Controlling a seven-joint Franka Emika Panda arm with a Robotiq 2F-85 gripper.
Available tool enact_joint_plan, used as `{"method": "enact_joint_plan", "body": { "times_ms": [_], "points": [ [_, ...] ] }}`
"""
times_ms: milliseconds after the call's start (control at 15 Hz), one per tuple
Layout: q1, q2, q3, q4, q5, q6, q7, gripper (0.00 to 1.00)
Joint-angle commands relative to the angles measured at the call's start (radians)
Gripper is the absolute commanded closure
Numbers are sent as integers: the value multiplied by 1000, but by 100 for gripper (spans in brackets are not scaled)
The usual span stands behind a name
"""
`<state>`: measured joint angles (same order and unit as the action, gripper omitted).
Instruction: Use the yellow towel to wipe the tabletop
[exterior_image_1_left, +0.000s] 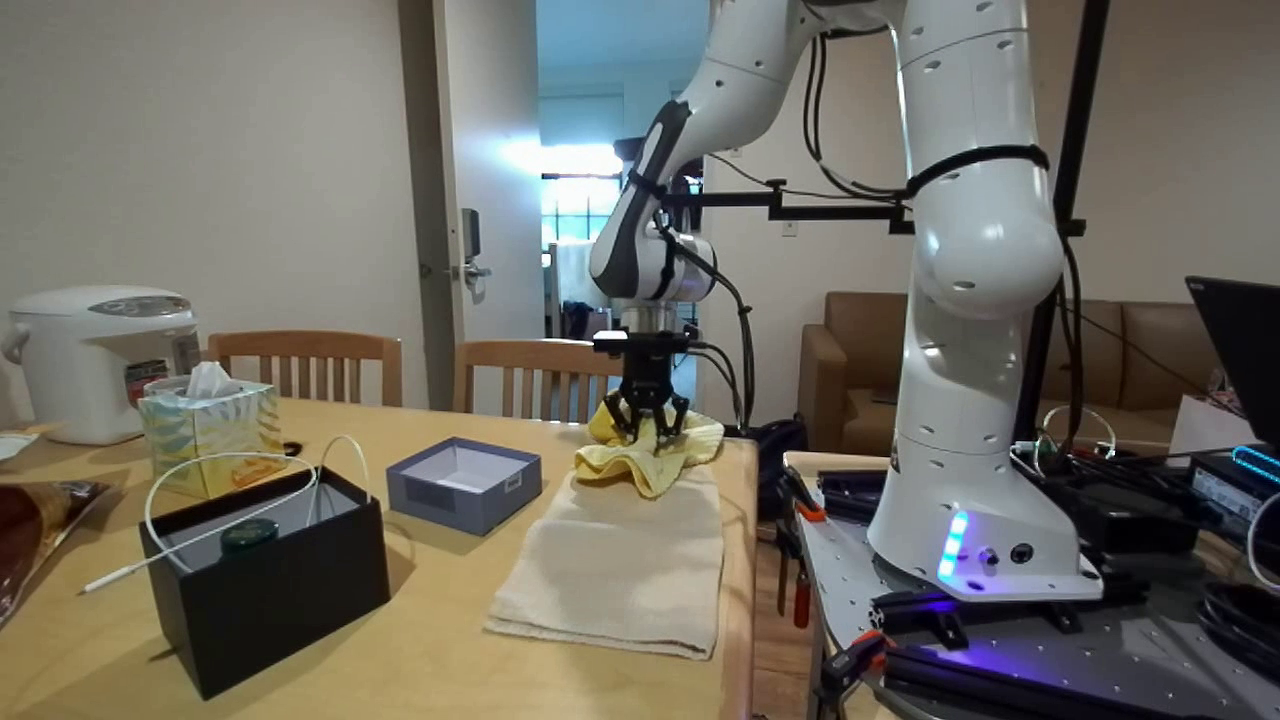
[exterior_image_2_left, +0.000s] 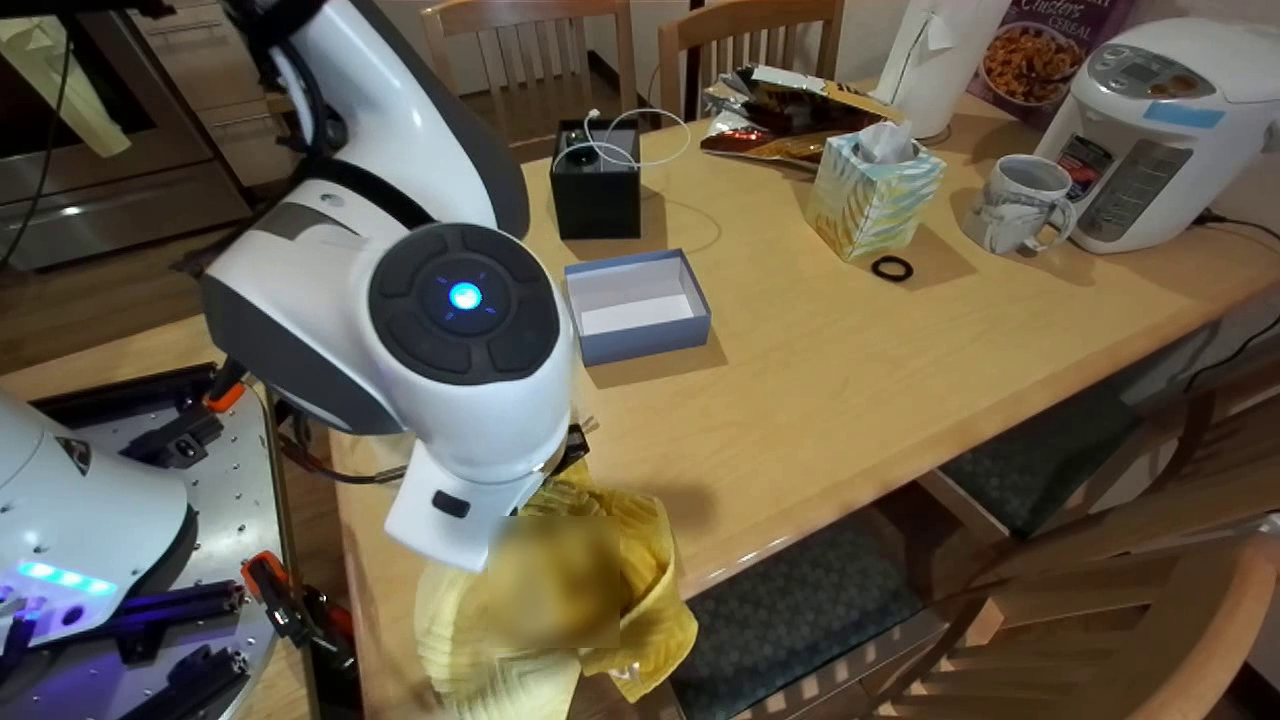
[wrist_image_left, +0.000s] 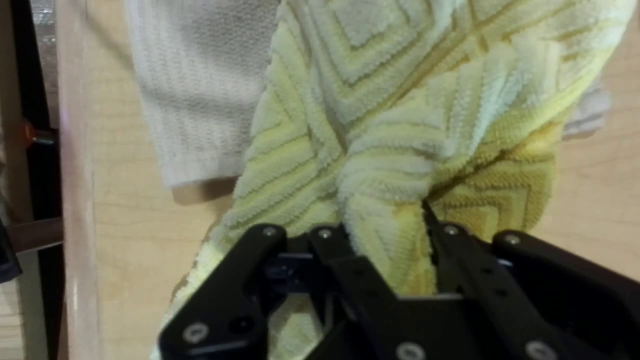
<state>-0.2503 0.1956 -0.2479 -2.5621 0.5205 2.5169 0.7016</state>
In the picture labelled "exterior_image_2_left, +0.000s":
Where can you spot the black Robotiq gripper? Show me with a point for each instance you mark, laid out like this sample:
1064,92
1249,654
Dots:
575,445

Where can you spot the yellow ribbed towel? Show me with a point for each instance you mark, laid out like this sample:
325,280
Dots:
586,587

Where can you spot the blue-grey cardboard box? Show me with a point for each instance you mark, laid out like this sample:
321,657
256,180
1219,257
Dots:
633,302

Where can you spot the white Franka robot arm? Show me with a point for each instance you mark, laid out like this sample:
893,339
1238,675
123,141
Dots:
332,294

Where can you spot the black box with pens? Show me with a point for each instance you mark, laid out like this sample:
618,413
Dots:
597,203

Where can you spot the wooden chair green seat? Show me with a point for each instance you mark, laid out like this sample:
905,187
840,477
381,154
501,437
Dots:
802,614
1064,453

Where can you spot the black clamp orange jaw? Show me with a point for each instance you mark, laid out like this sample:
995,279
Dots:
287,601

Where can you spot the black clamp orange trigger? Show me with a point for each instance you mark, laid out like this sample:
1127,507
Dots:
200,423

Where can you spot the striped tissue box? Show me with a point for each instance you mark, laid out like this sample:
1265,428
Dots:
872,192

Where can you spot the brown snack packet pile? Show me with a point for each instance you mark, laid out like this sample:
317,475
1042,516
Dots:
802,112

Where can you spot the wooden slat-back chair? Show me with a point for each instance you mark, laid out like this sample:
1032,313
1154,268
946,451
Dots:
532,16
762,21

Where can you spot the white ceramic mug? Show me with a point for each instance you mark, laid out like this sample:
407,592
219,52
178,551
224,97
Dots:
1027,192

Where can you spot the purple cereal box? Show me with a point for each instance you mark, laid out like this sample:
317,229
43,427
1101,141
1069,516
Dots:
1042,61

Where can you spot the pale yellow paper sheet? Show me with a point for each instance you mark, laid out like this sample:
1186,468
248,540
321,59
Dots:
64,81

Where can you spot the white electric water boiler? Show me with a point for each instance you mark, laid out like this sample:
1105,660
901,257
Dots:
1161,132

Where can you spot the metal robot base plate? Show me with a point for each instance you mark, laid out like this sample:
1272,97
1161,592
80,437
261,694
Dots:
224,507

